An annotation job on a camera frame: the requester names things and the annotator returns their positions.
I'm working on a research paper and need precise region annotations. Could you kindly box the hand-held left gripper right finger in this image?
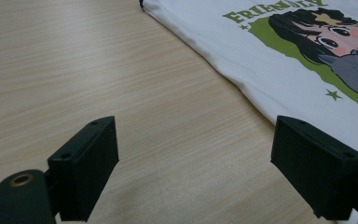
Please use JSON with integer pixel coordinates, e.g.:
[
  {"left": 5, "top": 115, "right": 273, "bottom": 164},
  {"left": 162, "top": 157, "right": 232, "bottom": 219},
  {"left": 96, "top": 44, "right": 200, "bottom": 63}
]
[{"left": 269, "top": 115, "right": 358, "bottom": 221}]

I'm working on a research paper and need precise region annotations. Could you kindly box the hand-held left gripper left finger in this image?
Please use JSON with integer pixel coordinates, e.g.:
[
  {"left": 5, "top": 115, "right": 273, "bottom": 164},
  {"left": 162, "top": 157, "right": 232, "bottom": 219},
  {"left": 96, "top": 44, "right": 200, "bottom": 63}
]
[{"left": 47, "top": 116, "right": 120, "bottom": 222}]

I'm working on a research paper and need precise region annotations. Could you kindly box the white printed tank top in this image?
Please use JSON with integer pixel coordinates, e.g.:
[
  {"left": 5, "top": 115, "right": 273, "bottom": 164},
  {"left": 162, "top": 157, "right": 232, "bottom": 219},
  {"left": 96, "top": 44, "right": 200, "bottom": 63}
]
[{"left": 139, "top": 0, "right": 358, "bottom": 224}]

